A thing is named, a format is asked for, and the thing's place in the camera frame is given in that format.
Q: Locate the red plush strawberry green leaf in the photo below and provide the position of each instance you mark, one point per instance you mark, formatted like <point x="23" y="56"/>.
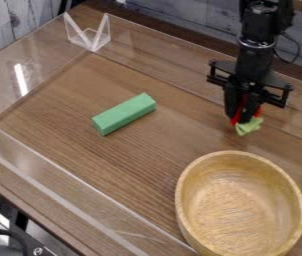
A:
<point x="252" y="125"/>

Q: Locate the black metal table frame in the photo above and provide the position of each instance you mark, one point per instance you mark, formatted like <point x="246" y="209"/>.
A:
<point x="23" y="237"/>

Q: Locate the green rectangular foam block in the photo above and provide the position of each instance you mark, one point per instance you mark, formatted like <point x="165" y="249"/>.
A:
<point x="125" y="113"/>

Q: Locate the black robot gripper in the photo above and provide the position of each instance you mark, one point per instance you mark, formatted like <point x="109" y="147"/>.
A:
<point x="269" y="90"/>

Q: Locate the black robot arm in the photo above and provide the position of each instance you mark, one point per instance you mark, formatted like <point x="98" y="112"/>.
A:
<point x="265" y="19"/>

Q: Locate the clear acrylic tray enclosure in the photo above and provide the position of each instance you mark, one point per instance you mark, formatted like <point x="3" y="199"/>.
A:
<point x="101" y="190"/>

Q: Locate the wooden oval bowl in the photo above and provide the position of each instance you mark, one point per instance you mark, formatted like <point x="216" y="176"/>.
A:
<point x="238" y="206"/>

